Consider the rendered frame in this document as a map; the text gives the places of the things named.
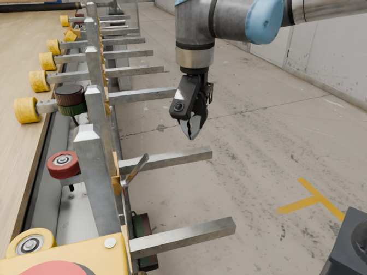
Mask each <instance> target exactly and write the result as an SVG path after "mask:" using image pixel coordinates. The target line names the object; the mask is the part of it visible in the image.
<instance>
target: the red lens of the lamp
mask: <svg viewBox="0 0 367 275"><path fill-rule="evenodd" d="M80 86H81V85H80ZM55 90H56V89H55ZM55 90H54V95H55V99H56V102H57V104H59V105H65V106H68V105H75V104H78V103H81V102H83V101H84V100H85V96H84V93H85V91H84V87H83V86H82V90H81V91H80V92H78V93H75V94H71V95H58V94H56V93H55Z"/></svg>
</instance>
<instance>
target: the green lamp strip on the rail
mask: <svg viewBox="0 0 367 275"><path fill-rule="evenodd" d="M134 219H135V226H136V230H137V236H138V238H141V237H144V232H143V226H142V223H141V217H140V216H135V218H134ZM141 262H142V263H143V264H142V266H144V265H148V264H149V258H148V256H146V257H143V258H141Z"/></svg>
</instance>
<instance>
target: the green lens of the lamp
mask: <svg viewBox="0 0 367 275"><path fill-rule="evenodd" d="M57 106H58V109H59V112H60V114H61V115H64V116H76V115H79V114H82V113H84V112H85V111H87V105H86V100H85V101H84V102H82V103H81V104H78V105H74V106H60V105H58V104H57Z"/></svg>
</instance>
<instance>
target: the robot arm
mask: <svg viewBox="0 0 367 275"><path fill-rule="evenodd" d="M174 7H175V35H176V46H175V50H176V63H177V64H178V65H179V66H180V71H181V72H183V73H185V74H187V75H183V76H182V78H181V81H180V83H179V86H178V88H177V91H176V93H175V96H174V99H173V101H172V104H171V106H170V109H169V113H170V115H171V117H172V118H173V119H177V121H178V123H179V125H180V126H181V129H182V130H183V132H184V133H185V135H186V136H187V137H188V139H189V140H194V139H195V138H196V137H197V135H198V134H199V132H200V130H201V129H202V126H203V124H204V123H205V121H206V119H207V117H208V110H207V107H208V106H207V99H208V98H209V104H210V103H211V102H212V96H213V87H214V84H213V83H209V82H208V71H209V66H211V65H212V64H213V63H214V50H215V38H219V39H226V40H233V41H241V42H246V43H252V44H255V45H261V44H264V45H266V44H270V43H271V42H272V41H273V40H274V39H275V37H276V36H277V34H278V32H279V30H280V27H287V26H293V25H298V24H300V23H305V22H312V21H319V20H326V19H333V18H337V17H344V16H351V15H358V14H365V13H367V0H175V4H174ZM209 85H210V86H209ZM208 94H209V95H208ZM210 96H211V98H210ZM191 112H194V115H193V116H192V114H191ZM191 122H192V128H191V131H190V127H191V126H190V123H191ZM351 243H352V246H353V248H354V250H355V252H356V253H357V255H358V256H359V257H360V258H361V259H362V260H363V261H364V262H365V263H366V264H367V220H365V221H363V222H361V223H359V224H358V225H357V226H356V227H355V228H354V230H353V232H352V235H351Z"/></svg>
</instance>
